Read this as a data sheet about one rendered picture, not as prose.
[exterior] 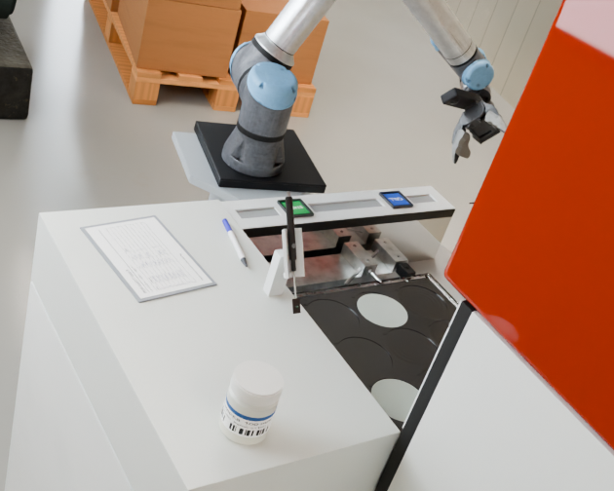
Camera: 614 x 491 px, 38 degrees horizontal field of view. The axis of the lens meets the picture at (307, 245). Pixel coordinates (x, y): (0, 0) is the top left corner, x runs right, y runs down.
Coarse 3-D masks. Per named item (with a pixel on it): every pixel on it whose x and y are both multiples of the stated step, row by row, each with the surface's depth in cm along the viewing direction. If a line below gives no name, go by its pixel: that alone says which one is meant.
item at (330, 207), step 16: (352, 192) 188; (368, 192) 190; (416, 192) 196; (432, 192) 198; (240, 208) 171; (256, 208) 173; (272, 208) 175; (320, 208) 180; (336, 208) 182; (352, 208) 182; (368, 208) 184; (384, 208) 186; (400, 208) 188; (416, 208) 190; (432, 208) 192; (448, 208) 194; (240, 224) 166; (256, 224) 168; (272, 224) 169
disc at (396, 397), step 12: (384, 384) 149; (396, 384) 149; (408, 384) 150; (372, 396) 145; (384, 396) 146; (396, 396) 147; (408, 396) 148; (384, 408) 144; (396, 408) 144; (408, 408) 145
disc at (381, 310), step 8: (368, 296) 169; (376, 296) 169; (384, 296) 170; (360, 304) 166; (368, 304) 166; (376, 304) 167; (384, 304) 168; (392, 304) 168; (400, 304) 169; (360, 312) 164; (368, 312) 164; (376, 312) 165; (384, 312) 166; (392, 312) 166; (400, 312) 167; (368, 320) 162; (376, 320) 163; (384, 320) 164; (392, 320) 164; (400, 320) 165
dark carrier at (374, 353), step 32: (384, 288) 172; (416, 288) 176; (320, 320) 159; (352, 320) 161; (416, 320) 167; (448, 320) 169; (352, 352) 154; (384, 352) 156; (416, 352) 158; (416, 384) 151
